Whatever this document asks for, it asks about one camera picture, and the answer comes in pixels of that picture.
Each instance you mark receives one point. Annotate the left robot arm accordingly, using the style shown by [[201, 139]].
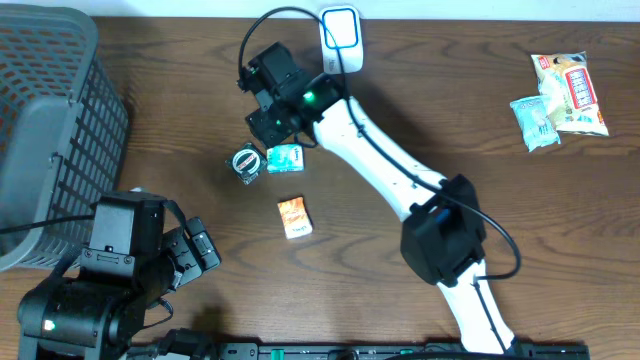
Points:
[[94, 301]]

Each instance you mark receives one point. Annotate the teal white snack packet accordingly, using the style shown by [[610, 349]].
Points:
[[534, 121]]

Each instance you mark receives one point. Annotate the dark grey plastic basket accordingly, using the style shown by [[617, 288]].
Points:
[[64, 131]]

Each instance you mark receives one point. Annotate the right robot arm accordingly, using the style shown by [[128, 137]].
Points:
[[442, 226]]

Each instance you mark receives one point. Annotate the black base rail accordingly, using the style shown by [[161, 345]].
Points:
[[166, 349]]

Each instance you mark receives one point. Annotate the white barcode scanner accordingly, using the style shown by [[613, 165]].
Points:
[[341, 39]]

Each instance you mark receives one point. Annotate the white yellow chip bag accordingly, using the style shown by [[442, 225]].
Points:
[[573, 104]]

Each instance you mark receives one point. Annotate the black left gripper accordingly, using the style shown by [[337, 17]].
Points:
[[198, 245]]

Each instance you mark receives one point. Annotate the orange snack packet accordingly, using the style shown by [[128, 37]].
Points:
[[295, 219]]

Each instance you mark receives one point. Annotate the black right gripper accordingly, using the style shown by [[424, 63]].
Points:
[[264, 134]]

